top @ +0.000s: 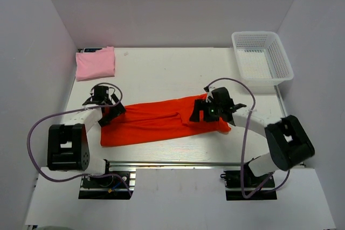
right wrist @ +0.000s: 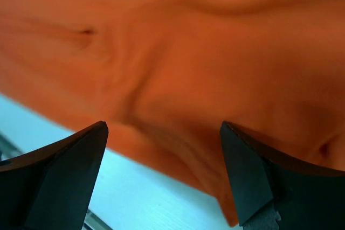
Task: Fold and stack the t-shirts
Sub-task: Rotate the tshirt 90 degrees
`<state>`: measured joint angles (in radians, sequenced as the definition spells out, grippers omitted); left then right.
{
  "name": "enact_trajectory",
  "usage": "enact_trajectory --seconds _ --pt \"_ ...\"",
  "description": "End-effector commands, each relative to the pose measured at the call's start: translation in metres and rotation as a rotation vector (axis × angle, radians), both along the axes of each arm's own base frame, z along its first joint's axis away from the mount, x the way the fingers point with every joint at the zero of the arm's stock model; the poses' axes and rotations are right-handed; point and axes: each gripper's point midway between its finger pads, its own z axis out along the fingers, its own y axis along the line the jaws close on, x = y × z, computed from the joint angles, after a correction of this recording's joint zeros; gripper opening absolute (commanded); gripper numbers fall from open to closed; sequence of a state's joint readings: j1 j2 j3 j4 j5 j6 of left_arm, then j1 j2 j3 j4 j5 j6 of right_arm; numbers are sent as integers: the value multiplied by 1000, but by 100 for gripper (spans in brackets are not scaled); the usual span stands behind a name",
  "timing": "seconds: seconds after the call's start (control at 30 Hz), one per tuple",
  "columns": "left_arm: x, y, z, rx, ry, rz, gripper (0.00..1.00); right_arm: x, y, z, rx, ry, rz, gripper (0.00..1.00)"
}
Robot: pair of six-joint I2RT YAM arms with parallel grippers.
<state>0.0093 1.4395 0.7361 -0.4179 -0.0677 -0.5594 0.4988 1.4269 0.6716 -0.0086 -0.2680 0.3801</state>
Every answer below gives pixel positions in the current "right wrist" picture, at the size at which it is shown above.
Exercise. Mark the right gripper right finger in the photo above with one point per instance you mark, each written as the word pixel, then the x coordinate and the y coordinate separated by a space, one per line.
pixel 273 190

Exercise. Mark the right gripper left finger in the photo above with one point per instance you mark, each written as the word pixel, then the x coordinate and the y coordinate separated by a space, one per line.
pixel 51 187

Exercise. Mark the orange t-shirt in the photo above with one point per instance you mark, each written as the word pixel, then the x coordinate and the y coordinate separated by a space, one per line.
pixel 164 75

